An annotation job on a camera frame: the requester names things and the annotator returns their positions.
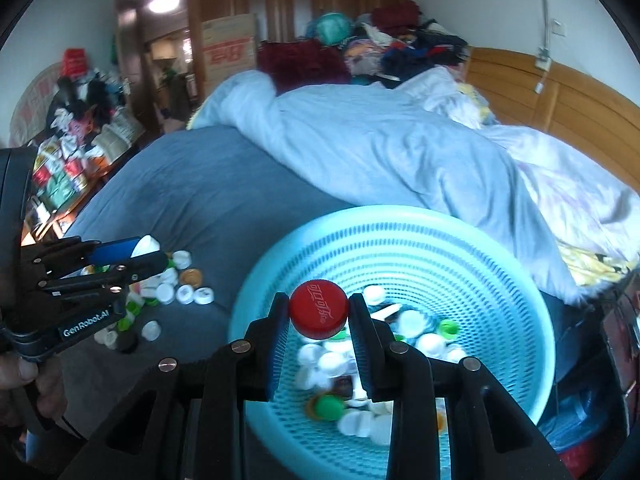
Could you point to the dark red blanket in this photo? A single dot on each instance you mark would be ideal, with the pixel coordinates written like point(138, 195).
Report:
point(300, 65)

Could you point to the light blue perforated basket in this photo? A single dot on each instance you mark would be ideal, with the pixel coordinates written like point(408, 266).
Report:
point(425, 260)

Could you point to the grey-blue bed sheet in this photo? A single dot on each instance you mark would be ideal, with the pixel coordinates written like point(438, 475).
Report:
point(200, 200)

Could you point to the pile of mixed bottle caps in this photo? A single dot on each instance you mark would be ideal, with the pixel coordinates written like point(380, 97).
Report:
point(411, 322)
point(185, 294)

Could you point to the light blue duvet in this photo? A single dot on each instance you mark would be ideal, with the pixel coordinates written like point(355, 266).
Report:
point(375, 150)

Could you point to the white bottle cap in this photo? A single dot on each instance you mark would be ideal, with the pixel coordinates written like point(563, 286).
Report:
point(148, 246)

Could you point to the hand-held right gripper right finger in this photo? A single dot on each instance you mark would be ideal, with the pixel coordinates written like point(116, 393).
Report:
point(361, 347)

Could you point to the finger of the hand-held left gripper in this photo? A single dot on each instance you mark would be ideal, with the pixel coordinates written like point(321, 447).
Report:
point(112, 251)
point(145, 263)

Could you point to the red plastic bag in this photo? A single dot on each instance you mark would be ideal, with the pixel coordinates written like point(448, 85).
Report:
point(582, 460)

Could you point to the dark brown nightstand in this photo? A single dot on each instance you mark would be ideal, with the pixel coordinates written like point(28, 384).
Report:
point(622, 340)

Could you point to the cluttered side table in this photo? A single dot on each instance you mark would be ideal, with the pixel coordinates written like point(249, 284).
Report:
point(70, 160)

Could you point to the teal bundle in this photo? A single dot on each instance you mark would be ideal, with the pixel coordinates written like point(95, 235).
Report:
point(330, 27)

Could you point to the blue plastic bag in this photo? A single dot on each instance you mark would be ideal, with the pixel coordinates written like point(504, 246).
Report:
point(585, 415)

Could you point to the pile of clothes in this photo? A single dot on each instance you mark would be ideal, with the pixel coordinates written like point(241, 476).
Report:
point(425, 50)

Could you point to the yellow printed cloth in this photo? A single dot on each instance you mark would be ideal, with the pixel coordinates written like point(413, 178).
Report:
point(595, 265)

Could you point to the round ceiling lamp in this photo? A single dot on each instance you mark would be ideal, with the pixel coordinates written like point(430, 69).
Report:
point(163, 4)

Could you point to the wooden headboard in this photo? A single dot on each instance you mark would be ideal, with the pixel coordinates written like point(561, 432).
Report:
point(575, 100)

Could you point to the cardboard box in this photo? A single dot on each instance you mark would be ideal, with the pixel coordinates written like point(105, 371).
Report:
point(230, 55)

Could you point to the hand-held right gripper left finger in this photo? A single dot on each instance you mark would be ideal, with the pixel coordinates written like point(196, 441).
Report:
point(279, 347)

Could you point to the dark wooden door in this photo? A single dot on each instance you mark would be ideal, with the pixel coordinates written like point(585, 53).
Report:
point(127, 35)

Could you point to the red bottle cap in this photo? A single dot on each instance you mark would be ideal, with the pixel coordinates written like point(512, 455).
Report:
point(317, 310)

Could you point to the person's left hand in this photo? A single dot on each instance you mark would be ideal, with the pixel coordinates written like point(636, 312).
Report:
point(20, 371)

